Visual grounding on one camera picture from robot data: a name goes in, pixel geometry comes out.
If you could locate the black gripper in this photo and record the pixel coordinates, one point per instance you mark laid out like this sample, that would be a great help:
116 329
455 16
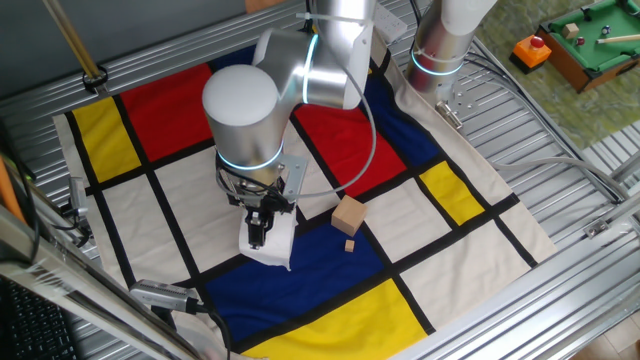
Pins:
260 202

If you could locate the white toilet paper roll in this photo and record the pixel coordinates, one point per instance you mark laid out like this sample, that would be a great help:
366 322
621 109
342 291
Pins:
280 245

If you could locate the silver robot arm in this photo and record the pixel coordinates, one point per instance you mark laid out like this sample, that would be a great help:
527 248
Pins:
240 125

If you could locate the large wooden cube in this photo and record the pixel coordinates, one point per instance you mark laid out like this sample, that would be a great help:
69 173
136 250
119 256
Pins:
348 216

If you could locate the small wooden cube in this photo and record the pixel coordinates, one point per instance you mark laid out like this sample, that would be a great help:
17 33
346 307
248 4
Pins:
349 245

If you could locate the colour block patterned cloth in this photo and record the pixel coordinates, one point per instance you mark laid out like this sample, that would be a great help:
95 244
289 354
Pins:
450 270

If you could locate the black pole clamp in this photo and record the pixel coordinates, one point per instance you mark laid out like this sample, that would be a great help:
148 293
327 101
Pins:
95 80

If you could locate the brown board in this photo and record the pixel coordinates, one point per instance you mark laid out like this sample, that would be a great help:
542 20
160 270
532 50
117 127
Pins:
262 5

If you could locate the black keyboard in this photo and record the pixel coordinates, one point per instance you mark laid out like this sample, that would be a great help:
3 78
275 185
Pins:
35 325

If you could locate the white power strip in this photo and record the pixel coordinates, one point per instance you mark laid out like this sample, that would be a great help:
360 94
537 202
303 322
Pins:
392 24

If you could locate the orange pole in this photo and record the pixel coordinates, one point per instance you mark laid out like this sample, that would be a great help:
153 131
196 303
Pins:
7 195

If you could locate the wooden pole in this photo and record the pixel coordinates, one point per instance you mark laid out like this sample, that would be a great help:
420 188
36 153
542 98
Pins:
72 37

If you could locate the orange emergency stop button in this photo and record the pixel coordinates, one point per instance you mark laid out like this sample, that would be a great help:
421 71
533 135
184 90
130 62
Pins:
530 54

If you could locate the wooden block on pool table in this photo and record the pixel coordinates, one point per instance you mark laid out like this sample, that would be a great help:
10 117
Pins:
570 31

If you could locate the red billiard ball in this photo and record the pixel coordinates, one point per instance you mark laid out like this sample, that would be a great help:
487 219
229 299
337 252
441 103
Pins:
579 41

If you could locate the mini green pool table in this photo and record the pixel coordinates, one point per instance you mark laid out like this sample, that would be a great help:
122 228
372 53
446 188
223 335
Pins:
595 60

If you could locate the blue billiard ball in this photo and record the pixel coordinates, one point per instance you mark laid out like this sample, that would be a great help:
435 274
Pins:
606 30

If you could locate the wooden cue stick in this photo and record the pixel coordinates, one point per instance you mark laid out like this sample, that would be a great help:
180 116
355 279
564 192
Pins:
620 39

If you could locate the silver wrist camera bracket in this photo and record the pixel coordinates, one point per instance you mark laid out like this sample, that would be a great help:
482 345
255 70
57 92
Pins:
295 175

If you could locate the silver depth camera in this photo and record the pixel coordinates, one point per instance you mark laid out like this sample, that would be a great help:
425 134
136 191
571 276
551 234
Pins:
160 294

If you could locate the black camera stand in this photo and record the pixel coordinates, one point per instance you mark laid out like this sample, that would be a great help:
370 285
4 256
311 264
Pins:
164 316

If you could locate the small grey camera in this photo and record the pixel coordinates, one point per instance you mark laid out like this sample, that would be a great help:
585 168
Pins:
77 195

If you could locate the aluminium frame beam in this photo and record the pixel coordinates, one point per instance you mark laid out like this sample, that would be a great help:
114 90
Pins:
75 285

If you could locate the metal corner bracket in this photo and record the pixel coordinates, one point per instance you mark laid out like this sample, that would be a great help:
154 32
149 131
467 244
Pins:
596 228

